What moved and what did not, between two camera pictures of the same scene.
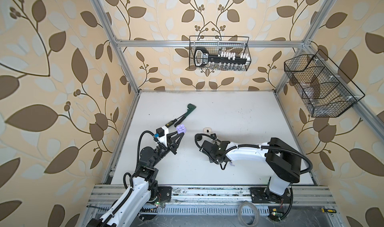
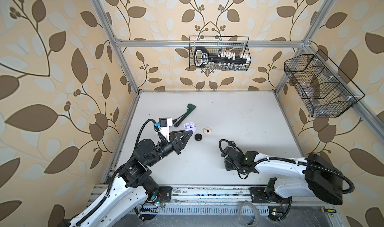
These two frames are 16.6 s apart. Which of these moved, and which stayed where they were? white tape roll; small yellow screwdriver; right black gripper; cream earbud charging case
Moved: right black gripper
Stayed: cream earbud charging case; small yellow screwdriver; white tape roll
